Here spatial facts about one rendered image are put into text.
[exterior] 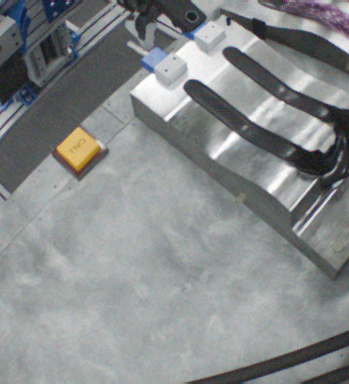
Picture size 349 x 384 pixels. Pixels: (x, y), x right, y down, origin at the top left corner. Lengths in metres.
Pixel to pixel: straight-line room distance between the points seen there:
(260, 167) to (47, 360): 0.51
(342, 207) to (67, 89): 1.14
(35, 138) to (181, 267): 0.94
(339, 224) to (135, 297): 0.38
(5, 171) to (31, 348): 0.92
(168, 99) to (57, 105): 0.88
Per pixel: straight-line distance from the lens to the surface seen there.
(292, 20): 1.56
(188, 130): 1.40
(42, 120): 2.26
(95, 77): 2.29
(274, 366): 1.27
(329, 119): 1.39
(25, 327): 1.41
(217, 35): 1.47
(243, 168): 1.34
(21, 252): 1.45
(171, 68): 1.43
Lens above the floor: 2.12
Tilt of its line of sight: 66 degrees down
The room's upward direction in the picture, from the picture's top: 10 degrees counter-clockwise
